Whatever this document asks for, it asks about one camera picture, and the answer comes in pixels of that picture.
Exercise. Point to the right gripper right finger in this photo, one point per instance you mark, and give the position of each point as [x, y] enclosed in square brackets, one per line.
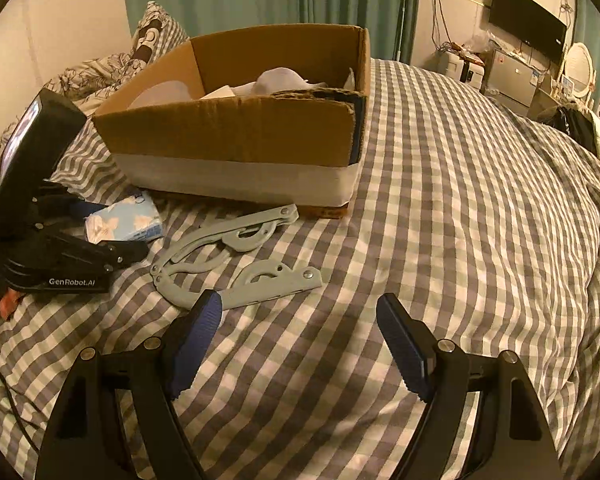
[510, 439]

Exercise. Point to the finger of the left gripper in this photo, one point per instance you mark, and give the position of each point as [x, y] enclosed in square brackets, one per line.
[114, 253]
[65, 205]

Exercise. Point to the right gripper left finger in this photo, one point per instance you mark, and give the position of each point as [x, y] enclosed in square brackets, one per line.
[84, 438]

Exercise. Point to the clear bag with white cable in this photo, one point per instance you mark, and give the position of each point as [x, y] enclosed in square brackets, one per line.
[166, 92]

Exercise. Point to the white sock with blue cuff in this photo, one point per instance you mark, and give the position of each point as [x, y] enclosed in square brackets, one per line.
[279, 79]

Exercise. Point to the person's left hand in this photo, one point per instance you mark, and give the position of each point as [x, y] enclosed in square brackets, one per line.
[9, 302]

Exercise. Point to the blue tissue packet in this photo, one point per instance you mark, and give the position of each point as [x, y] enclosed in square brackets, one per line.
[134, 218]

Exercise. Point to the grey folding hanger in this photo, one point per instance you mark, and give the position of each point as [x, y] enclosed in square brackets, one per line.
[210, 246]

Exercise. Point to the floral white duvet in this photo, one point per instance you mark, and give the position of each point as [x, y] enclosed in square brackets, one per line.
[88, 85]

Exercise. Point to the patterned pillow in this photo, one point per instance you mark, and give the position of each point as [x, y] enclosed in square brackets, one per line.
[157, 33]

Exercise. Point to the green checked bed sheet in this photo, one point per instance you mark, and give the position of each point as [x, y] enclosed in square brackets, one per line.
[486, 225]

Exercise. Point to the brown cardboard box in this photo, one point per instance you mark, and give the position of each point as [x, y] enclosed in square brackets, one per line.
[300, 147]

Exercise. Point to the black bag on chair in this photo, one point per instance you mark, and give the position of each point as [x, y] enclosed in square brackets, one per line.
[579, 124]

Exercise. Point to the small silver fridge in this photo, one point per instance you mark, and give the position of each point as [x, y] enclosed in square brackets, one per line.
[509, 81]

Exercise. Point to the white suitcase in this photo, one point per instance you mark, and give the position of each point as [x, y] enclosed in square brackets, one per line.
[461, 67]

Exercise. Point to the oval white vanity mirror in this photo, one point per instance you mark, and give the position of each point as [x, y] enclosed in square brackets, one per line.
[579, 69]

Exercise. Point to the black wall television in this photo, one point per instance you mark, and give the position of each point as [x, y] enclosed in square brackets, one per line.
[532, 24]

